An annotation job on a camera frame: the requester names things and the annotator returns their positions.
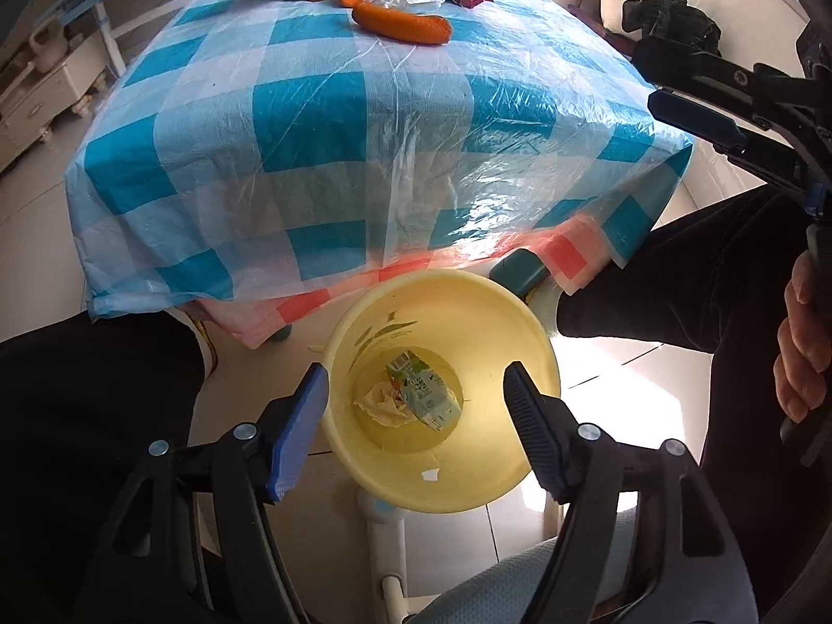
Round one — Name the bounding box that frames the person's right hand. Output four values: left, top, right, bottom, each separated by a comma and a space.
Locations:
773, 251, 830, 424

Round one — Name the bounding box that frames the pink kettlebell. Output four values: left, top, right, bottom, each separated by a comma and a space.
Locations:
28, 16, 68, 73

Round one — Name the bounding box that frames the grey-blue chair seat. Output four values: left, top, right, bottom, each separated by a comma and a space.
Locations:
408, 507, 636, 624

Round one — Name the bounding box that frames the white chair base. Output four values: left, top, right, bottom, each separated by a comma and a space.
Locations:
357, 487, 409, 624

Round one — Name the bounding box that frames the blue checkered plastic tablecloth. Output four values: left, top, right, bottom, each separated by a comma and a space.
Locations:
65, 0, 693, 317

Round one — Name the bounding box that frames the crumpled tissue in bin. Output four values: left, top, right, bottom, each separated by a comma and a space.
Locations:
354, 380, 416, 428

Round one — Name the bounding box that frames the yellow plastic trash bin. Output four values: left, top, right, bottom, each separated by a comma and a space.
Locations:
323, 270, 560, 514

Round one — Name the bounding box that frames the person's black trouser leg left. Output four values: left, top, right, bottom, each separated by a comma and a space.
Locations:
2, 311, 217, 622

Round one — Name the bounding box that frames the white plastic bag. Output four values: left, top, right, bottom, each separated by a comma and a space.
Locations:
367, 0, 447, 14

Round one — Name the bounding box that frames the black folding chair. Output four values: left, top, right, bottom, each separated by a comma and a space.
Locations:
622, 0, 722, 57

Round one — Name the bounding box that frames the green milk carton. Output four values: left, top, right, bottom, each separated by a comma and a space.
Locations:
385, 349, 461, 433

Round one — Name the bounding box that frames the red checkered under tablecloth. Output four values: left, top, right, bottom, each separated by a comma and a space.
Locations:
184, 211, 643, 349

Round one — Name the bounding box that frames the white tv cabinet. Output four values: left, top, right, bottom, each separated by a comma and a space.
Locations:
2, 32, 109, 169

